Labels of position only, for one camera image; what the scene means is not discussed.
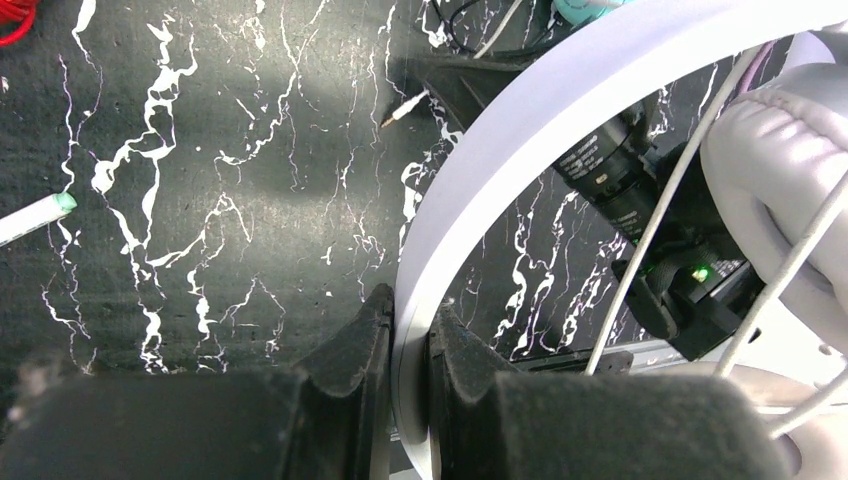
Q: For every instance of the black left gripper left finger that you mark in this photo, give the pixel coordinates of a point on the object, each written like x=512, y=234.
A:
x=326, y=417

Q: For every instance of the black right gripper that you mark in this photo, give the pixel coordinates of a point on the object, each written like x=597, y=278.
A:
x=617, y=168

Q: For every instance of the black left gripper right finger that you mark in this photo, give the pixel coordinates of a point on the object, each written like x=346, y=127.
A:
x=490, y=420

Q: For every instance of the red headphones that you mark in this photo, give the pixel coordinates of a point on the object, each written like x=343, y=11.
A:
x=19, y=13

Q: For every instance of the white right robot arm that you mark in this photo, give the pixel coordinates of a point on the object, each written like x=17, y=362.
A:
x=752, y=185

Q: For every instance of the teal headphones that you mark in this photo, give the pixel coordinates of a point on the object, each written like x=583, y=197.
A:
x=581, y=12

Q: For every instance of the white green capped pen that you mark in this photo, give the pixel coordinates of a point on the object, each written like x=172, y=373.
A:
x=47, y=210

